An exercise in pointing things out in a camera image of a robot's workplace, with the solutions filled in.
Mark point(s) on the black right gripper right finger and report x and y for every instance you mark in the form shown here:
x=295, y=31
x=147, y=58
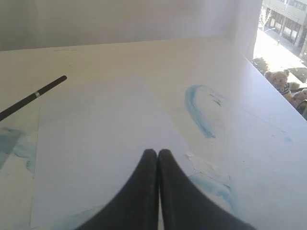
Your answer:
x=184, y=206

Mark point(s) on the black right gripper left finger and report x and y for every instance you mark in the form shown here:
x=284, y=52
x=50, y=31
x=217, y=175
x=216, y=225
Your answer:
x=136, y=206

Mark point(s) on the brown teddy bear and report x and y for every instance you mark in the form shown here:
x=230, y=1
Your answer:
x=279, y=80
x=299, y=100

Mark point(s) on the black paintbrush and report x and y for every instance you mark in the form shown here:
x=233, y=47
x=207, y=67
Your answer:
x=25, y=101

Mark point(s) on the white paper sheet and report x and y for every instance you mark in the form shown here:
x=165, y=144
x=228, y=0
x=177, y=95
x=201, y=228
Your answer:
x=90, y=139

